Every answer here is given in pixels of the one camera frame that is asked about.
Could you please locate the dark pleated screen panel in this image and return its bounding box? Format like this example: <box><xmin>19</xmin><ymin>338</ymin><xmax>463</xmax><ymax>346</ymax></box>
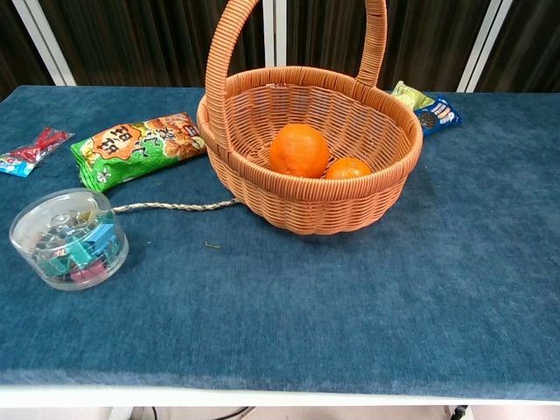
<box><xmin>475</xmin><ymin>0</ymin><xmax>560</xmax><ymax>94</ymax></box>
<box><xmin>38</xmin><ymin>0</ymin><xmax>269</xmax><ymax>88</ymax></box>
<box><xmin>283</xmin><ymin>0</ymin><xmax>501</xmax><ymax>92</ymax></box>
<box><xmin>0</xmin><ymin>0</ymin><xmax>54</xmax><ymax>101</ymax></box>

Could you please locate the red candy packet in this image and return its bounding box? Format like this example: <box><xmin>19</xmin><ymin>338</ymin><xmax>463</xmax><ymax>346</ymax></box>
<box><xmin>0</xmin><ymin>126</ymin><xmax>74</xmax><ymax>178</ymax></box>

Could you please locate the clear tub of binder clips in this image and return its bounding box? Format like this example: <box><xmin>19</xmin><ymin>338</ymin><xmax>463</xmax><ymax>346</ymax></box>
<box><xmin>8</xmin><ymin>187</ymin><xmax>130</xmax><ymax>291</ymax></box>

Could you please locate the green snack bag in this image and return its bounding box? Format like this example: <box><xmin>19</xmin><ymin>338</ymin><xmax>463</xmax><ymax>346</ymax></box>
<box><xmin>70</xmin><ymin>111</ymin><xmax>207</xmax><ymax>193</ymax></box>

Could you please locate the blue cookie packet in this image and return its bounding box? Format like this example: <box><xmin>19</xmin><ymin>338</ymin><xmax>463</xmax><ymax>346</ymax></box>
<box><xmin>413</xmin><ymin>94</ymin><xmax>464</xmax><ymax>137</ymax></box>

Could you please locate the orange wicker basket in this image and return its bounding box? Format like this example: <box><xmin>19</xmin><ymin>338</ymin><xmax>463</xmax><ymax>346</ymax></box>
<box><xmin>196</xmin><ymin>0</ymin><xmax>424</xmax><ymax>236</ymax></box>

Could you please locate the small orange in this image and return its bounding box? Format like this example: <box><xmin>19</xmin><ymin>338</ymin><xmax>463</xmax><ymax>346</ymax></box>
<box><xmin>325</xmin><ymin>157</ymin><xmax>373</xmax><ymax>181</ymax></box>

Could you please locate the big orange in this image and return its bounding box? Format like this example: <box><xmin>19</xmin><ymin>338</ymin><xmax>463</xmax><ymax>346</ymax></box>
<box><xmin>269</xmin><ymin>123</ymin><xmax>331</xmax><ymax>179</ymax></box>

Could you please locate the white screen frame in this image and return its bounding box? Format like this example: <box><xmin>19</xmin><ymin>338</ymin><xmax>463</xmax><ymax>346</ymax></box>
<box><xmin>10</xmin><ymin>0</ymin><xmax>78</xmax><ymax>87</ymax></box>
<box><xmin>454</xmin><ymin>0</ymin><xmax>527</xmax><ymax>93</ymax></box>
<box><xmin>261</xmin><ymin>0</ymin><xmax>286</xmax><ymax>69</ymax></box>

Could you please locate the light green snack packet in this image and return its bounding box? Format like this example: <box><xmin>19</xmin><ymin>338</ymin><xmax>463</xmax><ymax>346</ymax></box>
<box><xmin>389</xmin><ymin>80</ymin><xmax>435</xmax><ymax>111</ymax></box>

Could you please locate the blue table cloth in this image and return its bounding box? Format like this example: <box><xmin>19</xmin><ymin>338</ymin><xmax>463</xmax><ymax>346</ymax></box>
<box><xmin>0</xmin><ymin>85</ymin><xmax>560</xmax><ymax>402</ymax></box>

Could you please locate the braided rope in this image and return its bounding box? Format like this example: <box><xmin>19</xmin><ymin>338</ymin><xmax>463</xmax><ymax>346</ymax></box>
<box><xmin>112</xmin><ymin>198</ymin><xmax>241</xmax><ymax>215</ymax></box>

